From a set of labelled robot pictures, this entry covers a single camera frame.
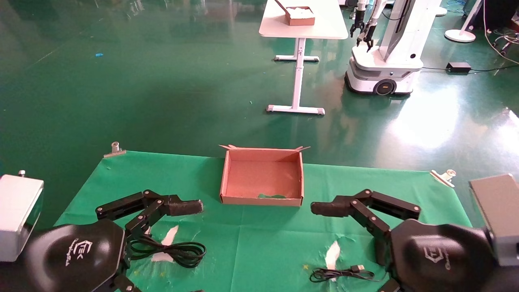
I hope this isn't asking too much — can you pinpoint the green table cloth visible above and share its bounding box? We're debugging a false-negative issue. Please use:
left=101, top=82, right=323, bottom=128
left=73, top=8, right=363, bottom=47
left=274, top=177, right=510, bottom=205
left=53, top=151, right=473, bottom=292

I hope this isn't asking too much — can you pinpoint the white pedestal table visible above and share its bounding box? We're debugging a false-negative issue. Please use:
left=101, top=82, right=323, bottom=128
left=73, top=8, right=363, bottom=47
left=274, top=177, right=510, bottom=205
left=259, top=0, right=349, bottom=115

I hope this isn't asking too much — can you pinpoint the black power adapter brick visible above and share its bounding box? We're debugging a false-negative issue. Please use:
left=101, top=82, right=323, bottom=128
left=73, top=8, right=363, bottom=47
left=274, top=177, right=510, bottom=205
left=446, top=62, right=472, bottom=74

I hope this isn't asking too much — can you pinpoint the white round floor stand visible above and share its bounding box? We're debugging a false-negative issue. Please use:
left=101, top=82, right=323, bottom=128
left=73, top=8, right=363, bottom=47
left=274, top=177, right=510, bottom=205
left=444, top=0, right=484, bottom=43

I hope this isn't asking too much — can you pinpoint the small filled cardboard box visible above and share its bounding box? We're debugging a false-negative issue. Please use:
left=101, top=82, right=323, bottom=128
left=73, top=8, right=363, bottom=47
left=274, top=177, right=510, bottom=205
left=275, top=0, right=316, bottom=26

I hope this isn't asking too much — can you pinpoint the white wheeled background robot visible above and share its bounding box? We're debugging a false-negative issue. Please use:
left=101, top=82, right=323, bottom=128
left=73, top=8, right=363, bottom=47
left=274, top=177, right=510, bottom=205
left=345, top=0, right=443, bottom=96

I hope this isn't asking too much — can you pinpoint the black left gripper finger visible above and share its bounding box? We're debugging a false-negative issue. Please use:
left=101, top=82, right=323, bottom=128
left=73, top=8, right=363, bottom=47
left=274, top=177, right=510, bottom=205
left=113, top=275, right=142, bottom=292
left=96, top=189, right=204, bottom=244

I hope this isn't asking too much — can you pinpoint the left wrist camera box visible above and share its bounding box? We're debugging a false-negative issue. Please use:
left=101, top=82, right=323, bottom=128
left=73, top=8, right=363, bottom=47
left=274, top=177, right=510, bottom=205
left=0, top=170, right=44, bottom=262

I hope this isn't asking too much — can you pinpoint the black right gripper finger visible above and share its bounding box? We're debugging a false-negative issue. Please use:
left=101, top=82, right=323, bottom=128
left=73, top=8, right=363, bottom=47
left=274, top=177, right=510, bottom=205
left=378, top=278, right=402, bottom=292
left=311, top=189, right=421, bottom=266

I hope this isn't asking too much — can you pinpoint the thick black cable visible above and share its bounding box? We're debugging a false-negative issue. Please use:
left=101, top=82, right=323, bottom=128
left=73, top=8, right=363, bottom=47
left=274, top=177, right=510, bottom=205
left=127, top=234, right=207, bottom=268

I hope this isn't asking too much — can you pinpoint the grey wheeled chair base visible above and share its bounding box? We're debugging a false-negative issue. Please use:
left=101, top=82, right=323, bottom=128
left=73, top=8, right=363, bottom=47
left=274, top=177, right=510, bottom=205
left=493, top=28, right=519, bottom=56

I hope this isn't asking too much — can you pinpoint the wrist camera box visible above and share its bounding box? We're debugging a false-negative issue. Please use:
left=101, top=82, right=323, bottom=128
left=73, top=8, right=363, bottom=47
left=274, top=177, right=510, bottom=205
left=470, top=174, right=519, bottom=266
left=0, top=170, right=44, bottom=262

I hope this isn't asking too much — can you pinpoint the open brown cardboard box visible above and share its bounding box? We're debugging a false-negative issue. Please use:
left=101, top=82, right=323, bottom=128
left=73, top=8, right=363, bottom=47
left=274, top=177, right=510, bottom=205
left=219, top=144, right=311, bottom=207

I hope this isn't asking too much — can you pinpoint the silver metal cloth clamp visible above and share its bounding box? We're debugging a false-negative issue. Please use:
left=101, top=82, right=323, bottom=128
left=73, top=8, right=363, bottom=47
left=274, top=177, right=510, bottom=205
left=430, top=169, right=457, bottom=188
left=103, top=141, right=127, bottom=158

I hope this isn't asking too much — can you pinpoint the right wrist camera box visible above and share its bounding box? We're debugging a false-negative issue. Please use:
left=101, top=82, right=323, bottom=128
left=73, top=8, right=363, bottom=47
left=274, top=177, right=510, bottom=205
left=470, top=174, right=519, bottom=266

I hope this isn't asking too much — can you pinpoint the black adapter floor cable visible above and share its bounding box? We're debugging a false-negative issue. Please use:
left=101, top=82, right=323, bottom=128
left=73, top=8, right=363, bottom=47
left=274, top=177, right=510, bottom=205
left=422, top=65, right=519, bottom=74

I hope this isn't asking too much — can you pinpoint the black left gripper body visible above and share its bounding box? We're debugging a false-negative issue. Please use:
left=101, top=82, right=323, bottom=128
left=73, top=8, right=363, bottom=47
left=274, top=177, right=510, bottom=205
left=0, top=219, right=125, bottom=292

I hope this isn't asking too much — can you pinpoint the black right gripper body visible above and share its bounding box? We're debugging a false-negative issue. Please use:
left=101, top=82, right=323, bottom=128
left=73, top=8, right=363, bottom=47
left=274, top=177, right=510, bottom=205
left=389, top=219, right=499, bottom=292

